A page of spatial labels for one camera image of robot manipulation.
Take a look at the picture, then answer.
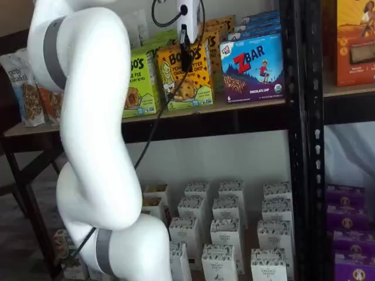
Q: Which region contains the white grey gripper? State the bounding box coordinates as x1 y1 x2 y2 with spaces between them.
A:
175 0 203 72

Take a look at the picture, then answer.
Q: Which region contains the orange Bobo's peanut butter box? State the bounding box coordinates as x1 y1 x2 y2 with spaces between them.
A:
204 16 236 33
156 46 215 111
203 30 221 92

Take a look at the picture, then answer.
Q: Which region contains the green Bobo's apple pie box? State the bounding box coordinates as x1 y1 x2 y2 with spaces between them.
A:
143 29 180 49
145 43 162 94
121 51 161 119

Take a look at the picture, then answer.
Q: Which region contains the wooden shelf board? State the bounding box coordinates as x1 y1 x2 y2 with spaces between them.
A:
323 78 375 98
4 98 287 138

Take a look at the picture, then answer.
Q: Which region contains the black metal shelf rack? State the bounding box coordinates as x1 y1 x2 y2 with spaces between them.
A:
0 0 307 281

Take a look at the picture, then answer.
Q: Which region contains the blue purple Zbar box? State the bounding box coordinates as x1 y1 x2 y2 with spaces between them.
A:
241 9 281 26
234 17 281 32
219 32 285 104
227 23 282 42

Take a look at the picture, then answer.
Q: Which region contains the adjacent metal shelf rack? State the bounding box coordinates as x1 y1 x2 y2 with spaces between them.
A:
304 0 375 281

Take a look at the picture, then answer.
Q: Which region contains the white organic pantry box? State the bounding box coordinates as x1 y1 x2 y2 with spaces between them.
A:
261 198 294 225
212 197 241 223
250 247 290 281
257 219 294 252
201 244 240 281
168 216 202 249
218 180 245 203
262 181 293 203
183 181 211 203
177 196 206 223
209 217 243 249
168 241 193 281

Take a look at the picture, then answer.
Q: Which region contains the yellow label granola box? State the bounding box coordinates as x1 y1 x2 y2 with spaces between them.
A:
141 196 163 220
142 183 170 205

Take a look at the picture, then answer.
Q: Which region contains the large orange snack box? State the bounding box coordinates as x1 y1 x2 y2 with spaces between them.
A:
335 0 375 87

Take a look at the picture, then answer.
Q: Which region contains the purple snack box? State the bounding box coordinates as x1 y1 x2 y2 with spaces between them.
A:
333 253 375 281
326 183 367 208
332 229 375 258
326 204 370 234

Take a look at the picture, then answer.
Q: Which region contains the green label granola box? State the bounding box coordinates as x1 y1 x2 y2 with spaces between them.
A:
52 229 71 266

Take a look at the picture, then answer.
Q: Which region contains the white purely elizabeth granola bag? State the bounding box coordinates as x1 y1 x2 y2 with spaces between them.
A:
128 10 151 49

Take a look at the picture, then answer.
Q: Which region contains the granola bag with orange label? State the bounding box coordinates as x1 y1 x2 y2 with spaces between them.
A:
35 83 64 125

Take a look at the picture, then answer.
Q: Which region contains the granola bag with blue label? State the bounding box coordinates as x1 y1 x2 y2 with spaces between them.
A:
0 51 45 127

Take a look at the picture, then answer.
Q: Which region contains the white plastic sheet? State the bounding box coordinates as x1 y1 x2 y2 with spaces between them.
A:
324 125 375 188

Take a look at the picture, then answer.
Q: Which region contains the white small cartons group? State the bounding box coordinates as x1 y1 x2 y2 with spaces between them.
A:
163 201 264 281

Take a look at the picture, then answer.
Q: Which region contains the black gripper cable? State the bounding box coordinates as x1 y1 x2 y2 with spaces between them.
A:
70 0 206 260

